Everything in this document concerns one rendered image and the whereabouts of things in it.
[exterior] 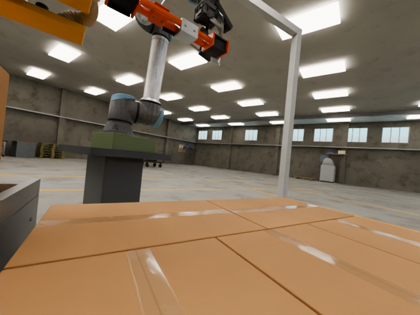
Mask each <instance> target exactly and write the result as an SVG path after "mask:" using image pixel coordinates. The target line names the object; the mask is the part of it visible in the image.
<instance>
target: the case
mask: <svg viewBox="0 0 420 315"><path fill-rule="evenodd" d="M8 86H9V74H8V73H7V72H6V71H5V70H4V69H3V68H2V67H1V66H0V162H1V150H2V144H3V132H4V121H5V115H6V103H7V96H8Z"/></svg>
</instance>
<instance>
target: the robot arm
mask: <svg viewBox="0 0 420 315"><path fill-rule="evenodd" d="M188 1H189V2H190V3H191V4H193V5H197V6H196V7H195V8H194V20H193V21H194V22H195V23H197V24H198V23H199V24H201V25H203V27H201V28H200V31H201V32H203V33H204V34H207V35H208V34H209V33H208V29H210V30H211V29H212V28H213V27H214V26H216V27H217V30H218V31H219V35H220V37H222V36H223V33H224V34H225V33H227V32H228V31H230V30H231V29H232V28H233V25H232V24H231V22H230V20H229V18H228V16H227V15H226V13H225V11H224V9H223V7H222V6H221V4H220V2H219V1H220V0H188ZM195 13H196V18H195ZM135 19H136V21H137V23H138V24H139V26H140V27H141V28H142V29H143V30H145V31H146V32H147V33H149V34H152V42H151V50H150V55H149V62H148V67H147V74H146V82H145V87H144V95H143V97H142V98H141V99H140V100H139V102H137V101H136V98H135V97H134V96H132V95H128V94H122V93H116V94H113V95H112V96H111V100H110V105H109V113H108V118H107V123H106V125H105V127H104V129H103V130H102V133H111V132H115V133H120V134H126V135H130V136H134V133H133V128H132V125H133V123H135V124H140V125H144V126H149V127H154V128H157V127H159V126H160V124H161V123H162V121H163V117H164V109H163V108H161V103H160V102H159V97H160V93H161V85H162V81H163V73H164V65H165V61H166V53H167V49H168V43H170V42H171V39H172V35H170V34H168V33H166V32H164V31H162V28H161V27H159V26H157V25H155V24H153V23H152V22H150V21H148V18H147V17H146V16H143V15H142V14H139V13H138V12H137V13H136V15H135Z"/></svg>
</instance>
